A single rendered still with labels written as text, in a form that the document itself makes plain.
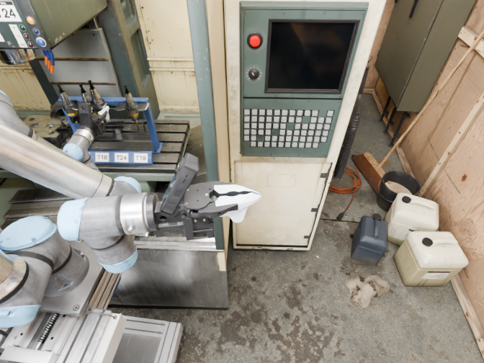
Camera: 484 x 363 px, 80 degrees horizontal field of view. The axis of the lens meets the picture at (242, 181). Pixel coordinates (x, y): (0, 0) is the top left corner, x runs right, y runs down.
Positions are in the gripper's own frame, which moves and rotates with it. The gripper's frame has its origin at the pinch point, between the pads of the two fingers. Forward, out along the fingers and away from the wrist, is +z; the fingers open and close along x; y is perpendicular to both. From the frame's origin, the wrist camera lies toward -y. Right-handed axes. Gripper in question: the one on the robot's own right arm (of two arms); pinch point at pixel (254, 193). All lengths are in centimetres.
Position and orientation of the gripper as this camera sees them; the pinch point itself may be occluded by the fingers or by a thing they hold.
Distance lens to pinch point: 54.9
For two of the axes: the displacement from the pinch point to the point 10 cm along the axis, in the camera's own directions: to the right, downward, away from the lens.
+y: 0.2, 8.0, 6.0
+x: 1.3, 5.9, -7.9
